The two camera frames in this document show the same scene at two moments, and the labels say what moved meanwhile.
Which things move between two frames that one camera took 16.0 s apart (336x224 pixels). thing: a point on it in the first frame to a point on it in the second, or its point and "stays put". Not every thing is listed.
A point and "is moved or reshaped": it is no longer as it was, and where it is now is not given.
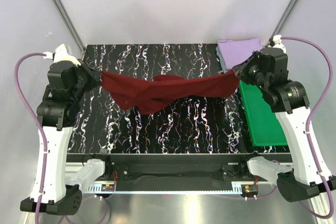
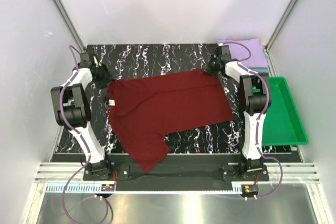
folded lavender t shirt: [234, 51] stays put
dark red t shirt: [141, 95] is moved or reshaped
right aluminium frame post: [290, 6] stays put
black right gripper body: [249, 73] to [211, 68]
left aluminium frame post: [61, 10] stays put
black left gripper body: [87, 81] to [103, 77]
